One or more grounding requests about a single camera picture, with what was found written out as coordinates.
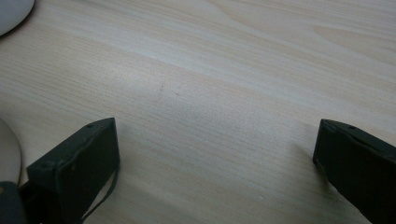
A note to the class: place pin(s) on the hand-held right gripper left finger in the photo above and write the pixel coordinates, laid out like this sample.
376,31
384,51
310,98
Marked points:
77,168

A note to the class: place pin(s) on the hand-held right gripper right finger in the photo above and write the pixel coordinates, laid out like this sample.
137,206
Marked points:
358,168

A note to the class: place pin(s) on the pale rounded object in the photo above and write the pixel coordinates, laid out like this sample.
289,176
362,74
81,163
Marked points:
7,152

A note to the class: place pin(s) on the white cup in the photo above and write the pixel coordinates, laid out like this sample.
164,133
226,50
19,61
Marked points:
12,12

